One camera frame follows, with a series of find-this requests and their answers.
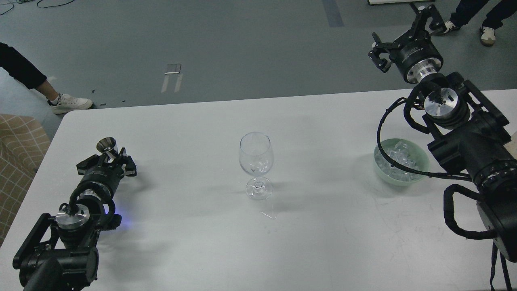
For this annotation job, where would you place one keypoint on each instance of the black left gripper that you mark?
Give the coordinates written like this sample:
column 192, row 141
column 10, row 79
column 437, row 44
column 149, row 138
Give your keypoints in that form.
column 101, row 180

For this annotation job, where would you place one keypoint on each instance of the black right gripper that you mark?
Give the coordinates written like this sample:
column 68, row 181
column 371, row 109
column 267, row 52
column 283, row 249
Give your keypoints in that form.
column 413, row 52

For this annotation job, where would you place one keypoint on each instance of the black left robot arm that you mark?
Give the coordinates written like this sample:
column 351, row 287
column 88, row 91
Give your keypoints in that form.
column 60, row 253

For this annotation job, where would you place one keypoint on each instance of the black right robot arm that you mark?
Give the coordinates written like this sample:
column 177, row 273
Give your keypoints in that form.
column 469, row 138

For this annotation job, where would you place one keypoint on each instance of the green bowl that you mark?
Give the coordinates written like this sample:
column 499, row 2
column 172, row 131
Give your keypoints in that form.
column 400, row 180

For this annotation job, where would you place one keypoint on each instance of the seated person in black trousers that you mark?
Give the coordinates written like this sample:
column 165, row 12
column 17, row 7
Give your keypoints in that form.
column 23, row 71

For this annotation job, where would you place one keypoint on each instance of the beige checked cushion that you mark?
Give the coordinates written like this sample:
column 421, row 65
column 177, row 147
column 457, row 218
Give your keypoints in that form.
column 23, row 145

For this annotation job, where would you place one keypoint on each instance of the clear wine glass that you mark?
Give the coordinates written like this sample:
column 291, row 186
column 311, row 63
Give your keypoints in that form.
column 256, row 159

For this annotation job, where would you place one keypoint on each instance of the silver metal jigger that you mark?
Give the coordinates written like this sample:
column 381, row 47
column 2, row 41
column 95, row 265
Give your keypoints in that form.
column 108, row 147

